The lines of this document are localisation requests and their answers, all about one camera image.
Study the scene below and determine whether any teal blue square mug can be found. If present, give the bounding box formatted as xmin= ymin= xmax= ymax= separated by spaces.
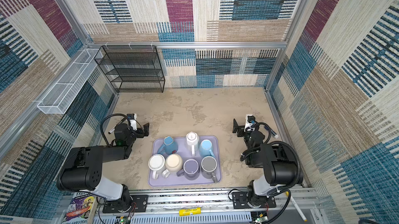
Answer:
xmin=157 ymin=136 xmax=178 ymax=155

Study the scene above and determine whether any white tall mug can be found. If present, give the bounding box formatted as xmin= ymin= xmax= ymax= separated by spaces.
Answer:
xmin=186 ymin=132 xmax=200 ymax=157

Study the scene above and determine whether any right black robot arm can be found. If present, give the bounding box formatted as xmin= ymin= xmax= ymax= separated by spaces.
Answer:
xmin=232 ymin=115 xmax=303 ymax=208

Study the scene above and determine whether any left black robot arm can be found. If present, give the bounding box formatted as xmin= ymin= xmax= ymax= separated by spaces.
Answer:
xmin=56 ymin=113 xmax=150 ymax=213

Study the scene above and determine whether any white round mug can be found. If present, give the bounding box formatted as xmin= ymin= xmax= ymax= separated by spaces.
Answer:
xmin=148 ymin=154 xmax=166 ymax=180

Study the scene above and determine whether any light blue mug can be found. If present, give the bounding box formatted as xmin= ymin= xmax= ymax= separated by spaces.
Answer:
xmin=199 ymin=139 xmax=215 ymax=158

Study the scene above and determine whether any cream mug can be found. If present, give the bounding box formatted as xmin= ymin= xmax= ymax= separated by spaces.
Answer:
xmin=162 ymin=153 xmax=183 ymax=178

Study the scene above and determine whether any grey mug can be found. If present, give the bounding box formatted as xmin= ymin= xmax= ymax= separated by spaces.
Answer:
xmin=201 ymin=156 xmax=218 ymax=183

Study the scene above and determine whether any purple mug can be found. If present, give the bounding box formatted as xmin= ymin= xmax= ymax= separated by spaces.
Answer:
xmin=177 ymin=159 xmax=200 ymax=180

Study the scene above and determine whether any lavender plastic tray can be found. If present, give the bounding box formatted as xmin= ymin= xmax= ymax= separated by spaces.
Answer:
xmin=148 ymin=135 xmax=222 ymax=187

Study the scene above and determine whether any white yellow pen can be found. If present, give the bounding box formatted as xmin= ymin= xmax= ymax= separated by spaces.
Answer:
xmin=291 ymin=196 xmax=308 ymax=223

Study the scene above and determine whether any yellow cylinder tube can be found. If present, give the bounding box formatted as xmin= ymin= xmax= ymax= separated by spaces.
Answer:
xmin=179 ymin=207 xmax=201 ymax=217

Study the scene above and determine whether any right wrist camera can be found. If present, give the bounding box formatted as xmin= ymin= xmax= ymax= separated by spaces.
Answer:
xmin=244 ymin=114 xmax=256 ymax=132

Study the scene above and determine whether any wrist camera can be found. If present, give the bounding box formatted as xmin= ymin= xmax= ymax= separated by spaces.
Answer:
xmin=127 ymin=113 xmax=137 ymax=130
xmin=244 ymin=114 xmax=256 ymax=132

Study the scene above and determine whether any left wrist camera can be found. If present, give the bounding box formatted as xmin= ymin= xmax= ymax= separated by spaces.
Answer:
xmin=127 ymin=113 xmax=137 ymax=130

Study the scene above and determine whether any black wire shelf rack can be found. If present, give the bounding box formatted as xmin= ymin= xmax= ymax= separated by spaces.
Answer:
xmin=94 ymin=45 xmax=165 ymax=93

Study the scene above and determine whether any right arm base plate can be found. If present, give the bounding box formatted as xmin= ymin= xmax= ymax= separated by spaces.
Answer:
xmin=229 ymin=191 xmax=276 ymax=209

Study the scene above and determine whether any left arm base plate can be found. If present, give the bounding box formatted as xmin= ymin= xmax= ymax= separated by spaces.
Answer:
xmin=101 ymin=194 xmax=149 ymax=214

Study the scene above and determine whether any aluminium rail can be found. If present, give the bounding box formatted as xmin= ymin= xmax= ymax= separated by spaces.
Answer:
xmin=93 ymin=187 xmax=319 ymax=212

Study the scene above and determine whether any white wire mesh basket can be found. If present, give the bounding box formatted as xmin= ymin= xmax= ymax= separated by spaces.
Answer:
xmin=37 ymin=48 xmax=98 ymax=114

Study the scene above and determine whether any white slotted cable duct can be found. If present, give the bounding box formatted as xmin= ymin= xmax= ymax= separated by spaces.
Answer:
xmin=93 ymin=212 xmax=252 ymax=224

